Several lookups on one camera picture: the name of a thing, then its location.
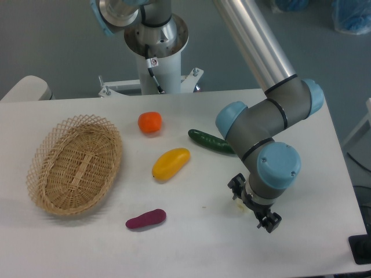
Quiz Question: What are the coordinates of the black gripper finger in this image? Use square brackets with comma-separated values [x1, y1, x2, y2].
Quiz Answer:
[227, 173, 245, 200]
[255, 209, 282, 233]

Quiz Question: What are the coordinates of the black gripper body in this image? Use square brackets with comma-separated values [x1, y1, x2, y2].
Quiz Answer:
[241, 185, 275, 215]

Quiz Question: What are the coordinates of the dark green cucumber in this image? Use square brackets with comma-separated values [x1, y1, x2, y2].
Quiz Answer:
[188, 129, 235, 154]

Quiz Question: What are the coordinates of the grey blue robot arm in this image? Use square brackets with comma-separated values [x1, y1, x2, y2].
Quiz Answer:
[90, 1, 324, 232]

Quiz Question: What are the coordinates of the green bok choy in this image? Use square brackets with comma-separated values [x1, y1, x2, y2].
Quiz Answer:
[235, 199, 251, 214]

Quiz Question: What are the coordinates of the yellow mango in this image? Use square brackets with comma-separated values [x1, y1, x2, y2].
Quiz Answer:
[152, 148, 191, 182]

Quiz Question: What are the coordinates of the purple sweet potato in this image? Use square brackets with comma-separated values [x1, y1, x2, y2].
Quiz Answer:
[125, 208, 167, 229]

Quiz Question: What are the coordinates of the black box at edge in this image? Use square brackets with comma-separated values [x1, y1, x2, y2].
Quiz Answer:
[348, 235, 370, 265]

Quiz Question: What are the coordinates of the orange tangerine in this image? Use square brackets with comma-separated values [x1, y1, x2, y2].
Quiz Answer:
[137, 111, 162, 133]

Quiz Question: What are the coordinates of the woven wicker basket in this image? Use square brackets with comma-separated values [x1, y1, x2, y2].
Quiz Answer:
[26, 115, 123, 216]

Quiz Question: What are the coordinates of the blue plastic bag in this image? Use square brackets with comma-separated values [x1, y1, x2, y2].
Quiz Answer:
[332, 0, 370, 35]

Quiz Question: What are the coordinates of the white chair back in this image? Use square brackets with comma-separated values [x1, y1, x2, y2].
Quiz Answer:
[1, 75, 55, 103]

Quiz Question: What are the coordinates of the black floor cable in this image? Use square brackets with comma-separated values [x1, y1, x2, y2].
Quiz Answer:
[347, 151, 371, 170]

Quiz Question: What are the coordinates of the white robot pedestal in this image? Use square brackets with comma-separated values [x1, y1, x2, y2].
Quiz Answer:
[99, 14, 204, 97]

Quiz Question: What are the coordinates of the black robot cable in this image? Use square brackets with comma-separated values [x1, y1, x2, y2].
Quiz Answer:
[143, 43, 166, 94]

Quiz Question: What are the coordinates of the white furniture frame right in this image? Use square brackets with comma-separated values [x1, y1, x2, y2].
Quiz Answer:
[341, 98, 370, 149]

